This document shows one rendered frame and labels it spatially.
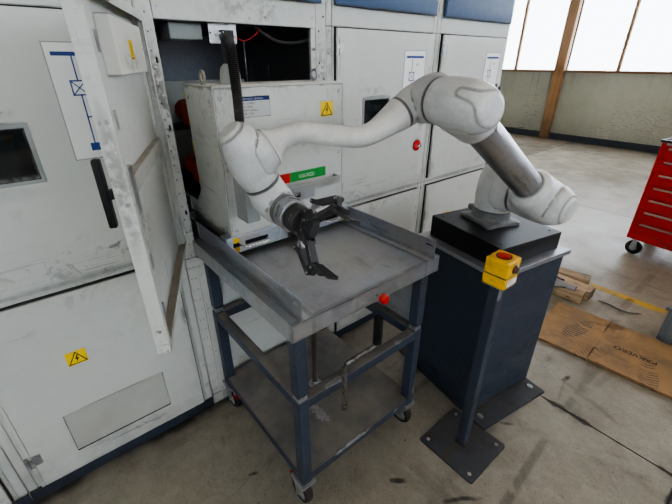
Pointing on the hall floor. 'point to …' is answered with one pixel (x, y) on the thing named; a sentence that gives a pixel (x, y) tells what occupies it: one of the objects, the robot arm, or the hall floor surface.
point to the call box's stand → (465, 463)
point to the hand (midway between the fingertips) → (341, 248)
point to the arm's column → (471, 308)
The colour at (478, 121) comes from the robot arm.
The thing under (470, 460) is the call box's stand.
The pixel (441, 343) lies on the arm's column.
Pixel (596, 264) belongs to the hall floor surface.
